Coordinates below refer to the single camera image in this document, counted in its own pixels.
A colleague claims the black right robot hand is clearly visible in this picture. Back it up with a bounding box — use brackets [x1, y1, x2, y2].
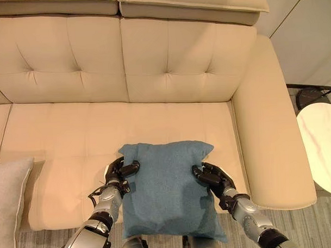
[191, 160, 238, 200]

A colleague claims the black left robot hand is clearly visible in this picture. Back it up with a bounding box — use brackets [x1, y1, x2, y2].
[104, 156, 141, 186]

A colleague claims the blue fabric cushion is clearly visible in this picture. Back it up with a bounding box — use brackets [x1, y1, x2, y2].
[117, 139, 228, 248]

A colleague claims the beige leather sofa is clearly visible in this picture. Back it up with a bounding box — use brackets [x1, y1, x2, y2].
[0, 0, 319, 233]

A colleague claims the round white marble side table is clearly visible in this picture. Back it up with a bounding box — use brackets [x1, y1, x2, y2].
[295, 102, 331, 199]

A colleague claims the grey fabric cushion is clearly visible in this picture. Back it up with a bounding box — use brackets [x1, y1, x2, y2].
[0, 157, 38, 248]

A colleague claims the black round floor lamp base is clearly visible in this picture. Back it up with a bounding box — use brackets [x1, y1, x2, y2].
[294, 86, 331, 111]

